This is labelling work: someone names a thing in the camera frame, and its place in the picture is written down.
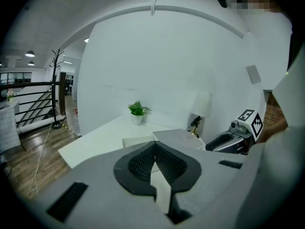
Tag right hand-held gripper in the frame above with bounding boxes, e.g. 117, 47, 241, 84
205, 108, 264, 155

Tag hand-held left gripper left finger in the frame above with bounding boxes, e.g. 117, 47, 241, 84
35, 141, 173, 229

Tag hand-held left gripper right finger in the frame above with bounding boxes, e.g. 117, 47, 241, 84
154, 142, 246, 224

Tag person's right forearm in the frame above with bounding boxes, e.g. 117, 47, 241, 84
257, 119, 288, 144

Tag white table lamp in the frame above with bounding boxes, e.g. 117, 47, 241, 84
186, 91, 214, 139

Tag yellow black floor tape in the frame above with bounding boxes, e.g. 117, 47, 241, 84
60, 122, 82, 138

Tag clear plastic water bottle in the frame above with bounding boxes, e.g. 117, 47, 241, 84
72, 108, 81, 131

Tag green potted plant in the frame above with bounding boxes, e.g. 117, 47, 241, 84
127, 101, 153, 126

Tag black coat rack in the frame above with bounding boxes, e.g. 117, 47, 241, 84
49, 48, 65, 130

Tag checked grey cloth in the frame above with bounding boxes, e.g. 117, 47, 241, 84
0, 101, 21, 155

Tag person's black clothing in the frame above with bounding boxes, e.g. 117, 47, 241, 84
287, 39, 305, 72

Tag black stair railing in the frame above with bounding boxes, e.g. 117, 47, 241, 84
0, 81, 61, 129

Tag pink flowers in vase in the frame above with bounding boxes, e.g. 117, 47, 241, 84
6, 88, 16, 103

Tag white ceiling conduit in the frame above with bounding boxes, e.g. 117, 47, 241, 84
150, 0, 162, 17

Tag white floor cable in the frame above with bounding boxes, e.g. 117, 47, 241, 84
27, 124, 52, 198

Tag grey wall panel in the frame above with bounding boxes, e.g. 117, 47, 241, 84
245, 64, 262, 85

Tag brown wooden post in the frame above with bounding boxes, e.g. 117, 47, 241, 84
59, 72, 67, 116

